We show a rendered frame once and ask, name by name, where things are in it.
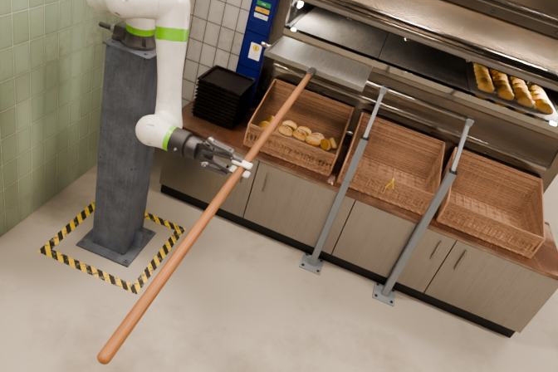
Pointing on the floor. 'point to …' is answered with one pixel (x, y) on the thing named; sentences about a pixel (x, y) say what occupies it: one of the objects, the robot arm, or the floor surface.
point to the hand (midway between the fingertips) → (241, 167)
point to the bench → (368, 232)
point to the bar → (384, 293)
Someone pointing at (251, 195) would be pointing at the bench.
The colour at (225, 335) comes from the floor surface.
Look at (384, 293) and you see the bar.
